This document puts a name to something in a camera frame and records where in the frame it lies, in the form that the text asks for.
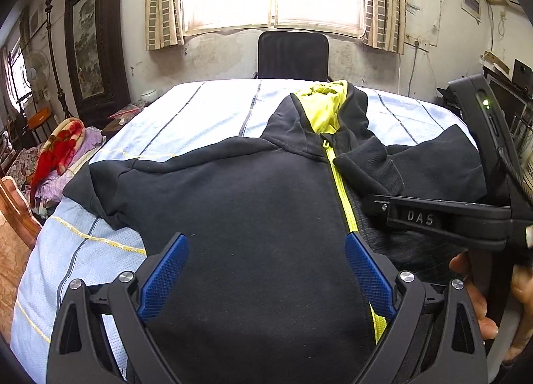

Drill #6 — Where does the orange stool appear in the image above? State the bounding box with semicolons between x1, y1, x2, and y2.
26;111;54;127

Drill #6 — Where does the metal coat stand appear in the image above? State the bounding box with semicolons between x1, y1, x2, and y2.
44;0;71;118

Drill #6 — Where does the small side window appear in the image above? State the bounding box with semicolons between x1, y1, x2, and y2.
7;43;33;113

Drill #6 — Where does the black speaker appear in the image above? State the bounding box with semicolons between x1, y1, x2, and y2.
512;59;533;90

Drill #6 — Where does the black jacket with yellow lining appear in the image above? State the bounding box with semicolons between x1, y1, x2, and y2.
62;81;490;384

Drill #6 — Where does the long cream box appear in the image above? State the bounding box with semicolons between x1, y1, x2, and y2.
481;51;511;75

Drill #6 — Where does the white standing fan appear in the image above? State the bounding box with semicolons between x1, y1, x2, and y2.
23;50;53;101

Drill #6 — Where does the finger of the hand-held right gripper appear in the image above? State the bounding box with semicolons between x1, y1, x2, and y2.
361;194;513;252

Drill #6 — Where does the red plastic bag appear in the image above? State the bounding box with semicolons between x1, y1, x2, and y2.
109;104;140;120

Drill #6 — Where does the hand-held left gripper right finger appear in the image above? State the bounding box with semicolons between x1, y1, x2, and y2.
345;233;490;384

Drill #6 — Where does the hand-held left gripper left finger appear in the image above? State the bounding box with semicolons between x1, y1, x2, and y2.
47;233;190;384

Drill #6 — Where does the red floral blanket pile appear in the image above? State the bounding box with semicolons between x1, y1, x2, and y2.
25;126;107;210

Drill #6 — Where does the floral patterned bedding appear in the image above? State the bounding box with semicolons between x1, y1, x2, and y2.
7;146;43;177

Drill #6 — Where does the dark framed landscape painting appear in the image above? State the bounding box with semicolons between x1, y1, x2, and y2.
64;0;133;116

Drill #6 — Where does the black monitor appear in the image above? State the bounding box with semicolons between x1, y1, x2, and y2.
487;75;530;128

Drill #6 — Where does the white electrical box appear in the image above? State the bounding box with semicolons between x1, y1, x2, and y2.
461;0;484;20

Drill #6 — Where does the hanging wall cable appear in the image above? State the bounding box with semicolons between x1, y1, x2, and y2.
407;46;420;97

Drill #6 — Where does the carved wooden chair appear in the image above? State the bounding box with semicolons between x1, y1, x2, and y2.
0;176;44;335

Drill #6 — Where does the person's right hand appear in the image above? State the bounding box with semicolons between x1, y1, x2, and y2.
450;251;533;364

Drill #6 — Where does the beige checked curtain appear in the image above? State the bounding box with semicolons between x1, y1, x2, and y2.
144;0;186;51
361;0;406;55

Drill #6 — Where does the dark wooden side table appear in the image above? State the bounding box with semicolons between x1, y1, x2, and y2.
100;103;146;139

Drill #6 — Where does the black office chair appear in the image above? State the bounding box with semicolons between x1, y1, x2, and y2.
253;31;334;82

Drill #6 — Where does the light blue striped bedsheet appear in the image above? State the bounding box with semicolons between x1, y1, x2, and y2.
10;79;477;380

